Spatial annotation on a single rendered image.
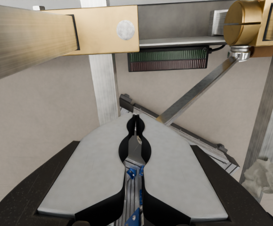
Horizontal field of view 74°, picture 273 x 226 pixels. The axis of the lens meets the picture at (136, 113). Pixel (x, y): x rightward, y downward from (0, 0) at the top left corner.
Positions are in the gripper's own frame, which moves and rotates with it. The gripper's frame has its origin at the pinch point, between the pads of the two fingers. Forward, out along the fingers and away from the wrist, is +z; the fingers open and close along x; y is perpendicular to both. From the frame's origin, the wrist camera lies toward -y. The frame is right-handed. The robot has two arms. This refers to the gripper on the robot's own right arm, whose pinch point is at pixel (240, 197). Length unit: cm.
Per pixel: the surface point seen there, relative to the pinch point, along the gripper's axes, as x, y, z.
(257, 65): 50, -9, 83
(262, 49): 46, -19, 75
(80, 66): -55, -13, 83
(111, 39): -23.3, -32.4, -3.9
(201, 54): -7.1, -27.6, 12.5
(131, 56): -21.5, -28.0, 12.5
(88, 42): -25.9, -32.2, -3.9
